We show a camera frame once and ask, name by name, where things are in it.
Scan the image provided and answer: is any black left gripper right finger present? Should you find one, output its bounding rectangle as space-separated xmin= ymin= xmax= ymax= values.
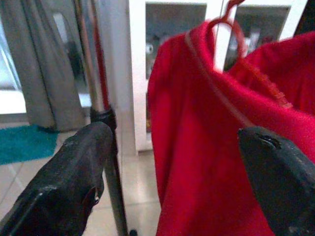
xmin=237 ymin=126 xmax=315 ymax=236

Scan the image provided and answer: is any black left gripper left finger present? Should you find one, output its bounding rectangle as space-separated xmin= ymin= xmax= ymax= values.
xmin=0 ymin=121 xmax=114 ymax=236

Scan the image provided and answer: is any red fleece garment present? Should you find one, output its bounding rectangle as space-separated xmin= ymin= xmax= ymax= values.
xmin=147 ymin=21 xmax=315 ymax=236

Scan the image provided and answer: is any red plastic hanger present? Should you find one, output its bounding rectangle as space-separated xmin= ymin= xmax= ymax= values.
xmin=206 ymin=0 xmax=248 ymax=61

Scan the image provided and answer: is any teal shaggy rug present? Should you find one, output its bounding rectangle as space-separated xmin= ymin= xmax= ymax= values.
xmin=0 ymin=124 xmax=60 ymax=166

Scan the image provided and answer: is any metal clothes rack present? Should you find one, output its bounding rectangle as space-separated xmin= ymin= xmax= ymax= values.
xmin=73 ymin=0 xmax=138 ymax=236

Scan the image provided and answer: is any grey curtain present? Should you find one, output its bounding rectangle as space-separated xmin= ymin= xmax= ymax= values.
xmin=0 ymin=0 xmax=86 ymax=132

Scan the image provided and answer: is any white glass-door cabinet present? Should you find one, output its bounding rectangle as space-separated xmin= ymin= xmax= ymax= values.
xmin=127 ymin=0 xmax=308 ymax=152

